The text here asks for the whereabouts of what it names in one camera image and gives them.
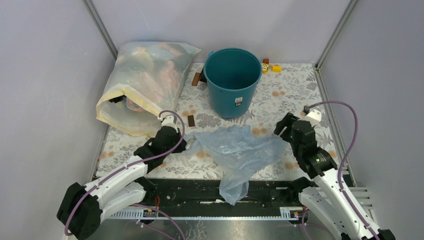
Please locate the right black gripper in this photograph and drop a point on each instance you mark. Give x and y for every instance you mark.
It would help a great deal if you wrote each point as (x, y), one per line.
(286, 122)

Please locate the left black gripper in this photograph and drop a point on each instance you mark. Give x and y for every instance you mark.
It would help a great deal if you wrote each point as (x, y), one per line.
(182, 144)

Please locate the light blue plastic trash bag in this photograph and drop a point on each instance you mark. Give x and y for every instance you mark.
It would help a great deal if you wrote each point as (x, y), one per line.
(239, 153)

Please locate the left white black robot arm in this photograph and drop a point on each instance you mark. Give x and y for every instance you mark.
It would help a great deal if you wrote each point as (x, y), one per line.
(85, 206)

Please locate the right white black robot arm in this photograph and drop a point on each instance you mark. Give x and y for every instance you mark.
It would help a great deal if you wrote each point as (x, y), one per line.
(324, 192)

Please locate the teal plastic trash bin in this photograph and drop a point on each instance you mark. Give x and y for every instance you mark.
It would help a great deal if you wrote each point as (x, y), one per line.
(232, 75)

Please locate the small dark brown block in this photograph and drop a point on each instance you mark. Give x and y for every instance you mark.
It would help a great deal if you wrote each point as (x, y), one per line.
(191, 121)

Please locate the floral patterned table mat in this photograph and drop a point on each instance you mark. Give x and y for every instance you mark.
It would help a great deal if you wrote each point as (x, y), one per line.
(276, 94)

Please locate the yellow toy block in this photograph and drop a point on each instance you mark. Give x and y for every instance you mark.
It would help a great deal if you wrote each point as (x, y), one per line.
(276, 68)

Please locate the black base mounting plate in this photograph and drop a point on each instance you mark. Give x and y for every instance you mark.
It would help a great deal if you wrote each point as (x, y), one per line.
(200, 198)

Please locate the brown wooden block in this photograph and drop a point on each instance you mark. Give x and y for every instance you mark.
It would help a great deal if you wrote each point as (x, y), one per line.
(198, 77)

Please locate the large translucent stuffed bag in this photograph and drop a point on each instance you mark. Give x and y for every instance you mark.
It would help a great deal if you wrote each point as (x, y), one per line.
(147, 78)

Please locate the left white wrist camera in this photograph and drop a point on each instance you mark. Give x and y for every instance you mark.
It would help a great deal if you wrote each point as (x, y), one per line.
(168, 121)

